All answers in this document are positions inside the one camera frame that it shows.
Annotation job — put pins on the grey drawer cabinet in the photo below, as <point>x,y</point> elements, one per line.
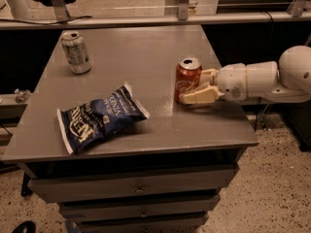
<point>174,136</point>

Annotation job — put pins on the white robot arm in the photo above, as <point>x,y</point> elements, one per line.
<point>285,81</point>

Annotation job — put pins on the black shoe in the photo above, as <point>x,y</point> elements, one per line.
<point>25,227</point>

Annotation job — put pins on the silver soda can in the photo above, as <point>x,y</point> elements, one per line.
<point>74,46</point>

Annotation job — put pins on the small crumpled foil object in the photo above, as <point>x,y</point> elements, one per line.
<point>22,95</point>

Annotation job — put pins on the blue chip bag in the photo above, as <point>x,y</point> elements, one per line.
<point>99,119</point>

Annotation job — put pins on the red coke can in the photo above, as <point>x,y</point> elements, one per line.
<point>188,72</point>

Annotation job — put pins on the grey drawer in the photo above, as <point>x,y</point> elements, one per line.
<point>143,225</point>
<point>129,184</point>
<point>145,206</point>

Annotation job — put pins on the metal window rail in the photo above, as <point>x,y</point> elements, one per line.
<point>86,22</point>

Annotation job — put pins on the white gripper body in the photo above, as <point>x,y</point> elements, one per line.
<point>231,81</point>

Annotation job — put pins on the middle grey drawer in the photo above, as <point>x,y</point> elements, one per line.
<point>145,206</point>

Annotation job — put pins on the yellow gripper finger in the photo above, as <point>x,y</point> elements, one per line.
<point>208,76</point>
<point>205,95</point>

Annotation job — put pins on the top grey drawer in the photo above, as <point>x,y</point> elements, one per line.
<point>129,184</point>

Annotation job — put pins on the bottom grey drawer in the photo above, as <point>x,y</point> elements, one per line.
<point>143,225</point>

